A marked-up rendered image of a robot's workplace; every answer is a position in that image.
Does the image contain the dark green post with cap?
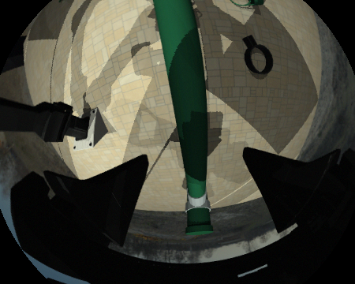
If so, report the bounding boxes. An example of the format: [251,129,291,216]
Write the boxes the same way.
[185,207,213,236]

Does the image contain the dark green long cylinder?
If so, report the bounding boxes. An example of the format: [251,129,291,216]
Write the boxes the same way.
[152,0,208,198]

